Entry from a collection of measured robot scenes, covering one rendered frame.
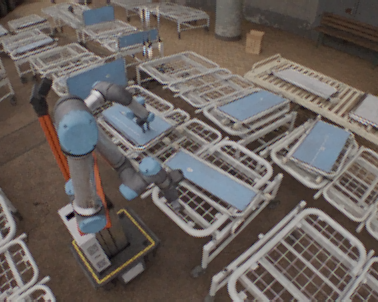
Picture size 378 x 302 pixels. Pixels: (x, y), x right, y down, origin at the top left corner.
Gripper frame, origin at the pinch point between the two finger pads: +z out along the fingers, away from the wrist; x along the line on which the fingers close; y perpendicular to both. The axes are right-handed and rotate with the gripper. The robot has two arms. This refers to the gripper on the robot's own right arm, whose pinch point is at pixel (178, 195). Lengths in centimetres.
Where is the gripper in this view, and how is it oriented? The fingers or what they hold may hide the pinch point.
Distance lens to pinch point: 126.7
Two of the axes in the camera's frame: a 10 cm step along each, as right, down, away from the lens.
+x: 2.5, 7.4, -6.2
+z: 3.6, 5.3, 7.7
